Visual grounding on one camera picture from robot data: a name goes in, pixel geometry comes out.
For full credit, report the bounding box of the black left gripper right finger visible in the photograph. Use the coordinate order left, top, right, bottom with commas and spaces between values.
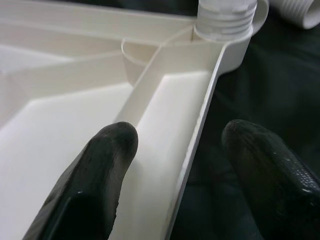
221, 119, 320, 240

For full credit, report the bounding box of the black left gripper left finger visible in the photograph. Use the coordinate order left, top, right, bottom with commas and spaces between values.
23, 121, 140, 240

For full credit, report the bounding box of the white plastic table top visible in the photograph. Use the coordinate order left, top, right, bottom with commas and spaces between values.
0, 0, 270, 240

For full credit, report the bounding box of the white plastic table leg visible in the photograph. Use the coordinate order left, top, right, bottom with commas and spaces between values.
193, 0, 259, 42
271, 0, 320, 30

